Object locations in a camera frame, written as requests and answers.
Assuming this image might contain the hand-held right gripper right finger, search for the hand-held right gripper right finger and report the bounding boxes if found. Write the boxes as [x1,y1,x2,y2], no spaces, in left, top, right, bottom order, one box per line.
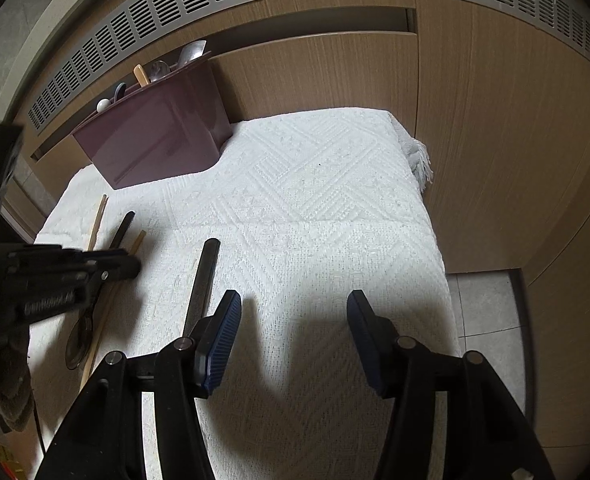
[346,290,556,480]

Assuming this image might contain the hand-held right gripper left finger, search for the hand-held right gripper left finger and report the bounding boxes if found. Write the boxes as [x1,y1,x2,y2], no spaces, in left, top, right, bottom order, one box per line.
[35,290,243,480]

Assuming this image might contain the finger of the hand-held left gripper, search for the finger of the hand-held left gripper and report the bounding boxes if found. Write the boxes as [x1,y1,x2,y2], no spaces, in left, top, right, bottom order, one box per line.
[77,247,128,263]
[82,257,142,286]

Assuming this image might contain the wooden chopstick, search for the wooden chopstick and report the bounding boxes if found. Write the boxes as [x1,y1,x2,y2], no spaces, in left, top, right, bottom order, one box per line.
[78,230,147,392]
[86,194,108,252]

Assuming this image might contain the black-handled spoon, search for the black-handled spoon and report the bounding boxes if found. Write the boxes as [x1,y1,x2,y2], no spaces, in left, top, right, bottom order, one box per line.
[65,211,136,368]

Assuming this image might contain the black-handled fork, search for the black-handled fork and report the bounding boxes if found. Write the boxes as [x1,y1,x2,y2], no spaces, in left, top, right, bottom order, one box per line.
[182,238,222,336]

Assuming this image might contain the purple plastic utensil holder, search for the purple plastic utensil holder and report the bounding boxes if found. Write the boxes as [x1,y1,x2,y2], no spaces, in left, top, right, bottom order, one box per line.
[71,52,234,191]

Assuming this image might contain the person's left hand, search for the person's left hand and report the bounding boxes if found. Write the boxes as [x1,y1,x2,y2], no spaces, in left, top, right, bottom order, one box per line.
[0,330,32,433]

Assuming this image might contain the white textured cloth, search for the white textured cloth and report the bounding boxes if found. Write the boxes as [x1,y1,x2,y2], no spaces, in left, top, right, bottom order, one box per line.
[27,107,463,480]

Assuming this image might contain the light wooden cabinet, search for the light wooden cabinet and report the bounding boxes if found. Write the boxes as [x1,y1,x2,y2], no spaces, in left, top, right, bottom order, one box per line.
[25,0,590,461]

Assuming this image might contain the thin black cable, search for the thin black cable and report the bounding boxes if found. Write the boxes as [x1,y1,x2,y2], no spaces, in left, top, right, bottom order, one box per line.
[31,385,46,453]

